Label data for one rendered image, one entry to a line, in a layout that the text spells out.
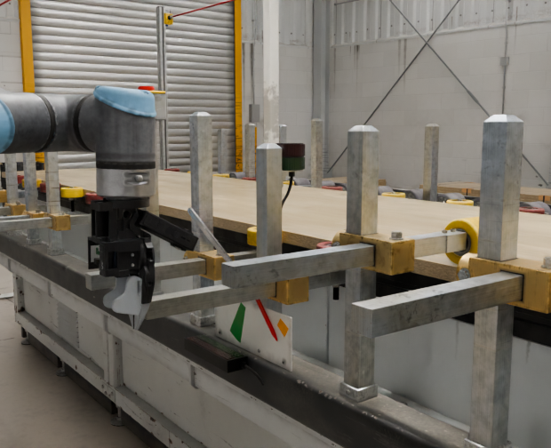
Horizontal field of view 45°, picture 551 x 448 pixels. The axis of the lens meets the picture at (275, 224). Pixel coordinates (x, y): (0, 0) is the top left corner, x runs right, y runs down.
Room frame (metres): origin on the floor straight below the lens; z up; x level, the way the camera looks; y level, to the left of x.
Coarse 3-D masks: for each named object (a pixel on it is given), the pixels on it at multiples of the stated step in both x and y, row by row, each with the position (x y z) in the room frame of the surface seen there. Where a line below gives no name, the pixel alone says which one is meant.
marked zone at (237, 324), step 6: (240, 306) 1.28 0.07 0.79; (240, 312) 1.28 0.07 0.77; (240, 318) 1.28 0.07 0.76; (234, 324) 1.30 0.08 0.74; (240, 324) 1.28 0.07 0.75; (234, 330) 1.30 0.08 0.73; (240, 330) 1.28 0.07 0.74; (234, 336) 1.30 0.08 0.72; (240, 336) 1.28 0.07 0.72; (240, 342) 1.28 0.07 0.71
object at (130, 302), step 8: (128, 280) 1.01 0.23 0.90; (136, 280) 1.02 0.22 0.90; (128, 288) 1.01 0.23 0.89; (136, 288) 1.02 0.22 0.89; (120, 296) 1.01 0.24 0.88; (128, 296) 1.01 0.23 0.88; (136, 296) 1.02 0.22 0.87; (112, 304) 1.00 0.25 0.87; (120, 304) 1.00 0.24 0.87; (128, 304) 1.01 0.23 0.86; (136, 304) 1.02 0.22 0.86; (144, 304) 1.02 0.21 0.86; (120, 312) 1.00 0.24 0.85; (128, 312) 1.01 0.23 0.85; (136, 312) 1.02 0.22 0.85; (144, 312) 1.02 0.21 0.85; (136, 320) 1.03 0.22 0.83; (136, 328) 1.03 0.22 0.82
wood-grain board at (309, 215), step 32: (160, 192) 2.39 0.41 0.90; (224, 192) 2.38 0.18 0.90; (320, 192) 2.38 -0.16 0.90; (224, 224) 1.71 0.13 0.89; (256, 224) 1.61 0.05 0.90; (288, 224) 1.61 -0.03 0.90; (320, 224) 1.60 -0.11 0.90; (384, 224) 1.60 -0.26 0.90; (416, 224) 1.60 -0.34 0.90; (544, 224) 1.60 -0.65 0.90; (544, 256) 1.20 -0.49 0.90
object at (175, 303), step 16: (336, 272) 1.27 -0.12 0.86; (208, 288) 1.13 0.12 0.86; (224, 288) 1.13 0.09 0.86; (240, 288) 1.14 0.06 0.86; (256, 288) 1.16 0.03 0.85; (272, 288) 1.18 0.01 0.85; (160, 304) 1.05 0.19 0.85; (176, 304) 1.07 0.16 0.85; (192, 304) 1.08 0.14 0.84; (208, 304) 1.10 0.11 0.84; (224, 304) 1.12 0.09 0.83
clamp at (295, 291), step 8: (288, 280) 1.16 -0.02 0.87; (296, 280) 1.17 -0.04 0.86; (304, 280) 1.18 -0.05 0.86; (280, 288) 1.18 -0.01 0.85; (288, 288) 1.16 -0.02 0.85; (296, 288) 1.17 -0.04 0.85; (304, 288) 1.18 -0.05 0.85; (280, 296) 1.18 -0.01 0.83; (288, 296) 1.16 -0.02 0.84; (296, 296) 1.17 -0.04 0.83; (304, 296) 1.18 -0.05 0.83; (288, 304) 1.16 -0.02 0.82
